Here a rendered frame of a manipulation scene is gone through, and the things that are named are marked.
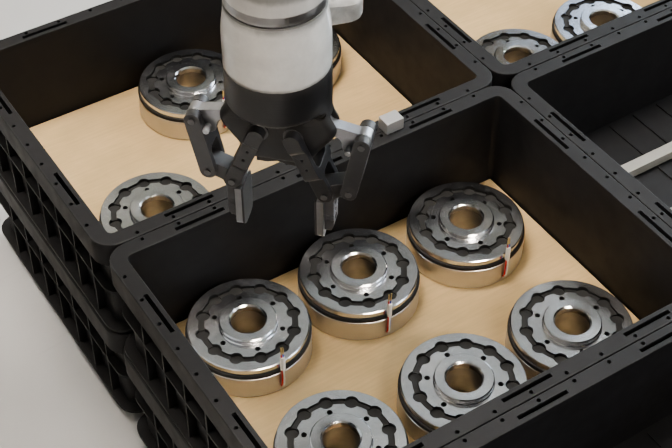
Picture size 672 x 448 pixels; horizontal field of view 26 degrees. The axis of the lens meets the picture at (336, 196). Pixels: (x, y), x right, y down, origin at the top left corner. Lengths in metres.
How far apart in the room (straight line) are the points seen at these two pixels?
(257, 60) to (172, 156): 0.45
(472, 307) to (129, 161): 0.36
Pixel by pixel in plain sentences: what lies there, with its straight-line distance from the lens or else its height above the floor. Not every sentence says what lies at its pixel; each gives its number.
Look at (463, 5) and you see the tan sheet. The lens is 1.58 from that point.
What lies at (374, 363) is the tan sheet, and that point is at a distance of 1.21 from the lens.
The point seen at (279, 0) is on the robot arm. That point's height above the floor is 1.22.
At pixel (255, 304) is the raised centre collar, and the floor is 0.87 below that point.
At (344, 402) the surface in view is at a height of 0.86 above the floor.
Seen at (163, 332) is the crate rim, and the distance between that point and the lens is 1.11.
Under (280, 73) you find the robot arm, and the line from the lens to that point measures 0.96.
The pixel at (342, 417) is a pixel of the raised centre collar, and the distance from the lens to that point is 1.13.
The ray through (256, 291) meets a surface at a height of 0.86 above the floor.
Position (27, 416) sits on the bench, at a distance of 1.37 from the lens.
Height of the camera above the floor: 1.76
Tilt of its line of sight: 44 degrees down
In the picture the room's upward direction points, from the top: straight up
